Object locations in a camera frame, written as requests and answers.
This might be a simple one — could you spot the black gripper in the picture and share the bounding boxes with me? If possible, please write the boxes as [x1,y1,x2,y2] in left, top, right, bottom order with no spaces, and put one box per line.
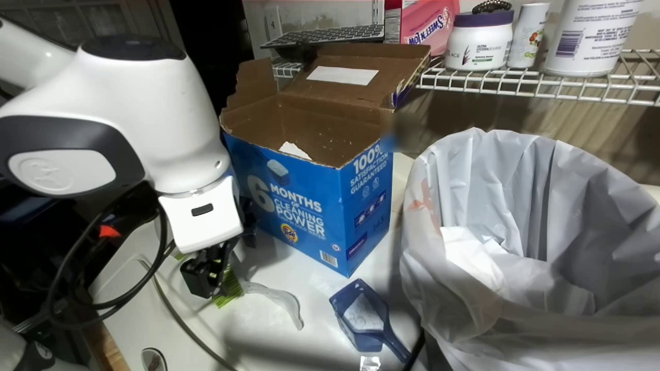
[180,239,238,298]

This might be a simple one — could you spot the white washing machine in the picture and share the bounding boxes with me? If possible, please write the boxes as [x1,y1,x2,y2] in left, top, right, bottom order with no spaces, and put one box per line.
[87,147,430,371]

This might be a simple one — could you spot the Tide detergent cardboard box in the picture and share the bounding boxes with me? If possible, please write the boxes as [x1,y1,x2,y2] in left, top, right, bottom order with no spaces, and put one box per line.
[222,42,430,275]

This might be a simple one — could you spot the blue plastic scoop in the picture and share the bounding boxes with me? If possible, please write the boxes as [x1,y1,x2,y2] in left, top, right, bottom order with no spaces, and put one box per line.
[328,277,411,363]

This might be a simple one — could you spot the trash bin with white bag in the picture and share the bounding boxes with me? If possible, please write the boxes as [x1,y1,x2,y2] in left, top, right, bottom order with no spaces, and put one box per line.
[400,128,660,371]

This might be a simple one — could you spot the pink detergent package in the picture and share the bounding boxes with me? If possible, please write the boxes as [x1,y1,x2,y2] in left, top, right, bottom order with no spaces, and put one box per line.
[384,0,461,58]

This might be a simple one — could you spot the white jar purple lid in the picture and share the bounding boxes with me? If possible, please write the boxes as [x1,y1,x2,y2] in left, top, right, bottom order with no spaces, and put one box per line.
[445,10,515,69]

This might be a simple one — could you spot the white spray bottle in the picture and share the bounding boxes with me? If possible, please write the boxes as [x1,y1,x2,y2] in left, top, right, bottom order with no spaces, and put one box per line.
[508,2,550,67]

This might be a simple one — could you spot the large white tub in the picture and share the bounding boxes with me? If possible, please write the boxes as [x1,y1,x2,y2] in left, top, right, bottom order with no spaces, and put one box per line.
[543,0,643,75]

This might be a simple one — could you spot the white wire shelf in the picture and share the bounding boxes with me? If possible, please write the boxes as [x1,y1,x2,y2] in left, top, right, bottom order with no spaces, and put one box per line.
[263,24,660,107]

